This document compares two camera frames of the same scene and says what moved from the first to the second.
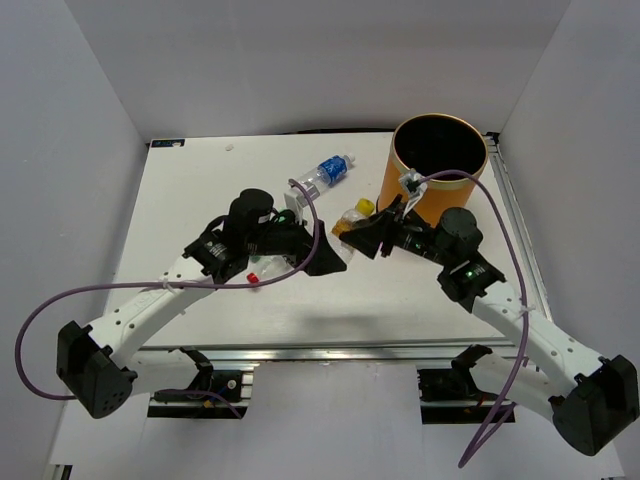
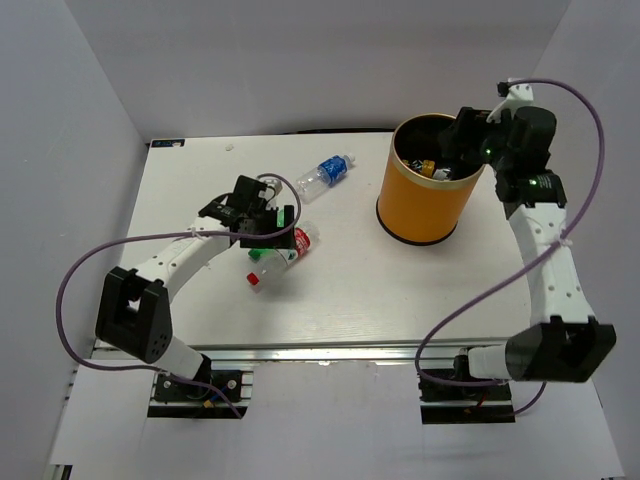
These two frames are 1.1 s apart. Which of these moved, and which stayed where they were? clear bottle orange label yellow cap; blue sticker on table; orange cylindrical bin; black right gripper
Moved: black right gripper; clear bottle orange label yellow cap
Stayed: orange cylindrical bin; blue sticker on table
